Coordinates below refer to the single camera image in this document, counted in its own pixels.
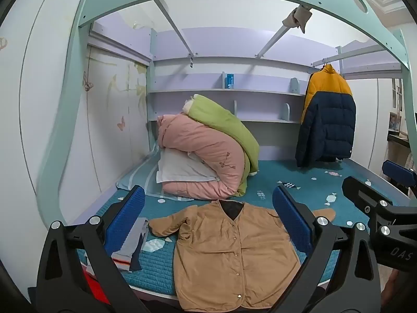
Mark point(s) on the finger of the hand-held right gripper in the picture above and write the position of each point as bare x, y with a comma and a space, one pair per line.
358, 192
397, 170

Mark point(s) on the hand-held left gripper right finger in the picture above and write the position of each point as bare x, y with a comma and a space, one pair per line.
290, 215

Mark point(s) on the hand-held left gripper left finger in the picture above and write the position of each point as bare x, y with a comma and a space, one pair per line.
130, 215

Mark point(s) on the tan buttoned jacket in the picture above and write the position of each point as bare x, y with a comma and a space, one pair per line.
211, 251

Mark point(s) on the person's right hand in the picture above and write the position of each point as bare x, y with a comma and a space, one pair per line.
391, 287

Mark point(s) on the dark counter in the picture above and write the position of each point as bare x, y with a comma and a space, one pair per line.
399, 141

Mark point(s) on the grey striped garment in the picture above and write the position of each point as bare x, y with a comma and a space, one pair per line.
128, 251

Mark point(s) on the teal quilted bed cover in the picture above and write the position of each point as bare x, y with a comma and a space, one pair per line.
293, 176

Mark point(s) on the blue striped pillow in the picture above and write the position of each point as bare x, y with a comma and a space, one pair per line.
140, 176

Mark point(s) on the red cloth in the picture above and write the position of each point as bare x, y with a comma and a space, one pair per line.
96, 287

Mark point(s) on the yellow and navy puffer jacket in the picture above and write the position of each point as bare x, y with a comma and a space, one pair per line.
329, 117

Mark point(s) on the pink quilt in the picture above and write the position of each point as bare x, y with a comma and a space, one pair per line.
202, 143

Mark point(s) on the green quilt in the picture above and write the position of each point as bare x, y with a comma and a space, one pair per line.
224, 120

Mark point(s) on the lilac shelf unit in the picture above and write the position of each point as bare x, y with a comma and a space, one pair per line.
260, 71

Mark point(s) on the small blue box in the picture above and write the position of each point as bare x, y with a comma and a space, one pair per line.
230, 81

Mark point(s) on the beige cloth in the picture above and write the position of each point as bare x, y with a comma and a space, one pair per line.
298, 16

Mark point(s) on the picture frame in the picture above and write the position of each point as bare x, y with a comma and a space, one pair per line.
395, 122

